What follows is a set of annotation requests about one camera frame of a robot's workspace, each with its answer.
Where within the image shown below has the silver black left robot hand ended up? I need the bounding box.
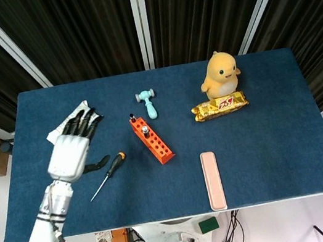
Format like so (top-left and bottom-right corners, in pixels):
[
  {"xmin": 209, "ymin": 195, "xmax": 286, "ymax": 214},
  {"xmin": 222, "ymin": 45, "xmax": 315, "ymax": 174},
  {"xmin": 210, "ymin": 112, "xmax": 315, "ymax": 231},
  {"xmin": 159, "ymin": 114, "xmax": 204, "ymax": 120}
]
[{"xmin": 38, "ymin": 106, "xmax": 114, "ymax": 188}]

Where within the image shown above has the black orange handled screwdriver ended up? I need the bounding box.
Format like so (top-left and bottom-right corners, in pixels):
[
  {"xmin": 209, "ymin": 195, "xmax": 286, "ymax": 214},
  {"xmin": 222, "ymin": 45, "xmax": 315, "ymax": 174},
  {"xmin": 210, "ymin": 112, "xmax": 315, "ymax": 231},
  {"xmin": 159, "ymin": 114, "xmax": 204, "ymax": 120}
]
[{"xmin": 83, "ymin": 151, "xmax": 134, "ymax": 203}]

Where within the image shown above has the orange screwdriver holder block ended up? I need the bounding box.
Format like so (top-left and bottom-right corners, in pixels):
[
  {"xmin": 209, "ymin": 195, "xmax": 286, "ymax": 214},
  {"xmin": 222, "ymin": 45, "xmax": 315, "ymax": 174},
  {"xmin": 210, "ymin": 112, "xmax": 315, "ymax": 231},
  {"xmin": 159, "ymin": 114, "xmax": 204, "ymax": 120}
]
[{"xmin": 128, "ymin": 110, "xmax": 178, "ymax": 170}]

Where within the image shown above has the white printed snack bag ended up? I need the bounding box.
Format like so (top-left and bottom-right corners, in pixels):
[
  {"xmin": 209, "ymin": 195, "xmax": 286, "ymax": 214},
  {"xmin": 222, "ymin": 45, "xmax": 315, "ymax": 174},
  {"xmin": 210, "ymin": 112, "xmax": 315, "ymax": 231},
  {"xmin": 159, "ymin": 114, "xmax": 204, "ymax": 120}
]
[{"xmin": 40, "ymin": 98, "xmax": 108, "ymax": 147}]

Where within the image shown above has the grey round foot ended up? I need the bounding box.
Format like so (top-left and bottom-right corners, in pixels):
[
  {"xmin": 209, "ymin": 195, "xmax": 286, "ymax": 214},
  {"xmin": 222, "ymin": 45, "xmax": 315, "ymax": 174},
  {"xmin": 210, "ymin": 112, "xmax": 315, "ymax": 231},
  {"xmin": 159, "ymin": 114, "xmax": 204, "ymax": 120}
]
[{"xmin": 0, "ymin": 140, "xmax": 15, "ymax": 156}]

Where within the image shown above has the light blue toy hammer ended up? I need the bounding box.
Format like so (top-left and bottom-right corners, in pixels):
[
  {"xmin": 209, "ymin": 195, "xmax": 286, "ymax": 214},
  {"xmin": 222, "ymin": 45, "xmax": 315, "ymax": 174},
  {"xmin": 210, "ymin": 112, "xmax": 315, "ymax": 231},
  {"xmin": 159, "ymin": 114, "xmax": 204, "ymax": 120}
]
[{"xmin": 134, "ymin": 88, "xmax": 161, "ymax": 122}]

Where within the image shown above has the small orange box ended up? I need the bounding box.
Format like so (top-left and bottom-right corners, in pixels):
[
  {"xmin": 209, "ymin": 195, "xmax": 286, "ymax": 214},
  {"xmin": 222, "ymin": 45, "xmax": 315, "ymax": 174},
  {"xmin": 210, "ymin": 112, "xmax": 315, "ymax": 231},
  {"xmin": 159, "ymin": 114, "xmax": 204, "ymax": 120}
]
[{"xmin": 109, "ymin": 227, "xmax": 131, "ymax": 242}]

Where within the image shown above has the thin black rod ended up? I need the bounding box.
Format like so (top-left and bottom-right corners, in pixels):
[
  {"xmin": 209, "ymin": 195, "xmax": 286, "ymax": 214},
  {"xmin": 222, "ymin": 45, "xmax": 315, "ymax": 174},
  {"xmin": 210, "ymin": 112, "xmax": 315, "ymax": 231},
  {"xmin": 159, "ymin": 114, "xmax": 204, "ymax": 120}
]
[{"xmin": 312, "ymin": 223, "xmax": 323, "ymax": 242}]

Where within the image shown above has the blue table cover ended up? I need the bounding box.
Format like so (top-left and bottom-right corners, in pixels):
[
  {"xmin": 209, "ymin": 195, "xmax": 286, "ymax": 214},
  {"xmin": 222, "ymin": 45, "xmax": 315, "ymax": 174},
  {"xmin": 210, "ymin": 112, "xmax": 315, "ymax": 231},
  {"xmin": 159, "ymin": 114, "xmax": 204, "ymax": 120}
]
[{"xmin": 0, "ymin": 38, "xmax": 323, "ymax": 242}]

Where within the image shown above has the golden yellow snack pack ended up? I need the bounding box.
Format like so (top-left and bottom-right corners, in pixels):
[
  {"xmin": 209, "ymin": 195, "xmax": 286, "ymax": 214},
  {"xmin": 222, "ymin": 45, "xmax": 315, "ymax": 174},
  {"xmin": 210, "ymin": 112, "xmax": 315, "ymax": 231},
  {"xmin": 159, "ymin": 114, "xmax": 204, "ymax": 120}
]
[{"xmin": 189, "ymin": 89, "xmax": 251, "ymax": 125}]

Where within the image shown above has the yellow duck plush toy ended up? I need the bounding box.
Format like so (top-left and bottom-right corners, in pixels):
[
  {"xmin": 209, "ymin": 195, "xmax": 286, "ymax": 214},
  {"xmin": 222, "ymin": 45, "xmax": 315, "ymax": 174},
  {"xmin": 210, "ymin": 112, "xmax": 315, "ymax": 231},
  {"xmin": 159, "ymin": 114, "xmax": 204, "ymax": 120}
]
[{"xmin": 194, "ymin": 47, "xmax": 245, "ymax": 102}]

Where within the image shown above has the long pink case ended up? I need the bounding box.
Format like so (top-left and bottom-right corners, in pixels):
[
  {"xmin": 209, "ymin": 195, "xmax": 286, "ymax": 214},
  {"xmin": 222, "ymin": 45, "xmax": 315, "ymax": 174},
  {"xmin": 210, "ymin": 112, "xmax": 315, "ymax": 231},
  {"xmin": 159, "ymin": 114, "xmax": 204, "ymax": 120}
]
[{"xmin": 198, "ymin": 149, "xmax": 228, "ymax": 213}]

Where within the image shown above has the green block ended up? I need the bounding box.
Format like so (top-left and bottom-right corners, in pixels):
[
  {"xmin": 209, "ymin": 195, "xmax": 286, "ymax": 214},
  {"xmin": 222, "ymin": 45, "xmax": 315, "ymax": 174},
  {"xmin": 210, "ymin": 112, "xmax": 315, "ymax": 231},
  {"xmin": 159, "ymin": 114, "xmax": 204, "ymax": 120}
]
[{"xmin": 197, "ymin": 215, "xmax": 221, "ymax": 235}]

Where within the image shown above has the white frame post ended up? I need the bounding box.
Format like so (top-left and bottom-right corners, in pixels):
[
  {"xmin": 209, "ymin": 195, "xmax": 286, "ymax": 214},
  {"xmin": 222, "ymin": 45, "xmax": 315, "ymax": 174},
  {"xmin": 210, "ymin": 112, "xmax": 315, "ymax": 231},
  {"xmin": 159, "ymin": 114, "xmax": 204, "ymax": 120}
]
[
  {"xmin": 128, "ymin": 0, "xmax": 158, "ymax": 72},
  {"xmin": 0, "ymin": 0, "xmax": 54, "ymax": 96},
  {"xmin": 229, "ymin": 0, "xmax": 315, "ymax": 56}
]

